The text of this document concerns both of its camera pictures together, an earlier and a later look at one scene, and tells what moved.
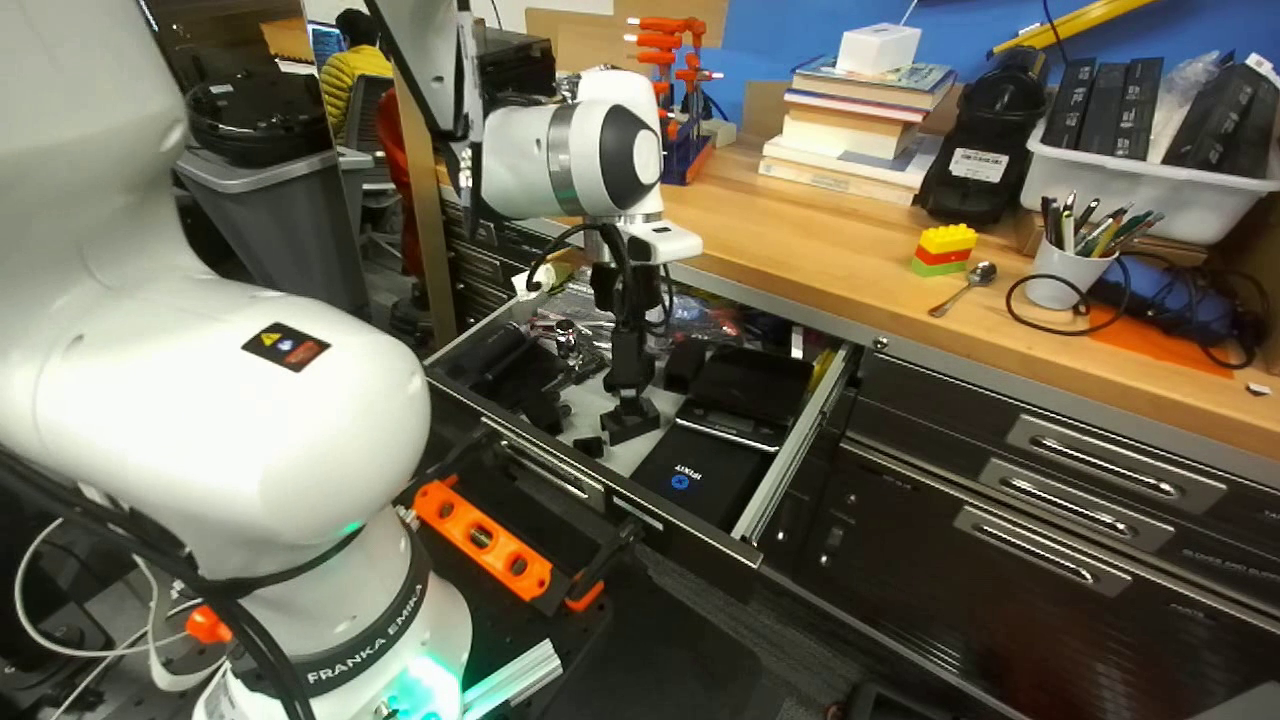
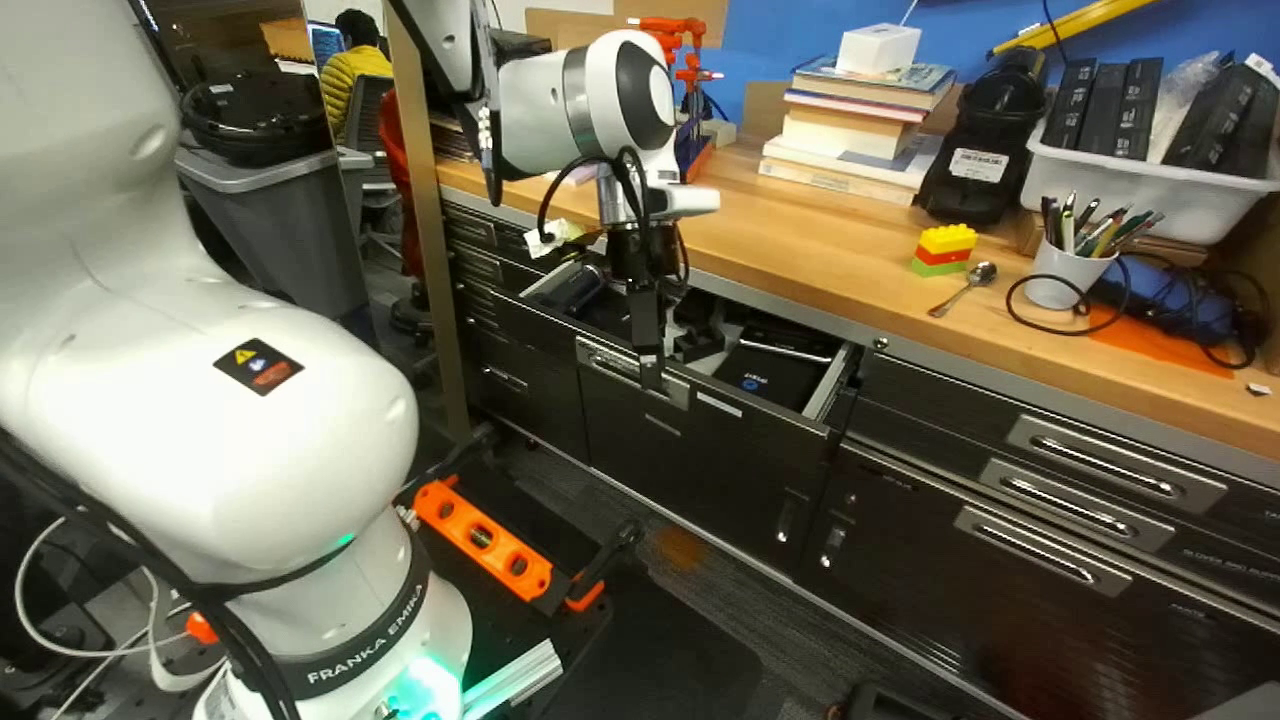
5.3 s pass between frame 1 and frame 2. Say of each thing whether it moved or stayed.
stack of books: stayed
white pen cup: stayed
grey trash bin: stayed
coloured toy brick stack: stayed
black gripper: moved
